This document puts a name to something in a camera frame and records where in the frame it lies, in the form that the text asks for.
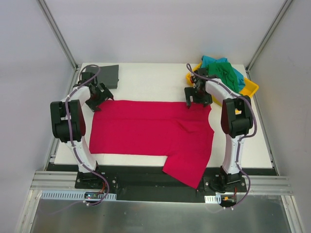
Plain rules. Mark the aluminium frame post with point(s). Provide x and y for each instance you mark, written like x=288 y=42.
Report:
x=272 y=28
x=57 y=33

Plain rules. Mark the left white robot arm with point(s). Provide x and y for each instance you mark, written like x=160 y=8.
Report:
x=68 y=125

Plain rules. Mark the magenta t shirt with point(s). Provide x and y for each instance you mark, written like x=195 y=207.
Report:
x=172 y=129

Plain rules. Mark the folded grey t shirt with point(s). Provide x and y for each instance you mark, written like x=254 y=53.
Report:
x=108 y=75

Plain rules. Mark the left aluminium frame post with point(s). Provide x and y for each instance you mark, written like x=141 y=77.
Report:
x=57 y=33

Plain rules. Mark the green t shirt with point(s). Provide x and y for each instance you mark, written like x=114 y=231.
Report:
x=225 y=72

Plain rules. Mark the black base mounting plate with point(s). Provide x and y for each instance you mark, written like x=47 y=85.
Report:
x=147 y=183

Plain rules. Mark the yellow plastic bin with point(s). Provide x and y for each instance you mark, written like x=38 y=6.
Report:
x=249 y=89

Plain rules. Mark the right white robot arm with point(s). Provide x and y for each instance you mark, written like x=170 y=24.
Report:
x=236 y=122

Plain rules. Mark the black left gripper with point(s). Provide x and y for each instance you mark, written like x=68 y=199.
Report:
x=100 y=97

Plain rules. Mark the right white cable duct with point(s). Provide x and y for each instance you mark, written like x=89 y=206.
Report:
x=213 y=199

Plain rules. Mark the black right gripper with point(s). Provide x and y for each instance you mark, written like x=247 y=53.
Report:
x=198 y=96

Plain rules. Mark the right aluminium frame post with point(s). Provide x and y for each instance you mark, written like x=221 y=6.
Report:
x=272 y=28

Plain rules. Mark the teal t shirt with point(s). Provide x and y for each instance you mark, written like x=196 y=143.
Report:
x=206 y=60

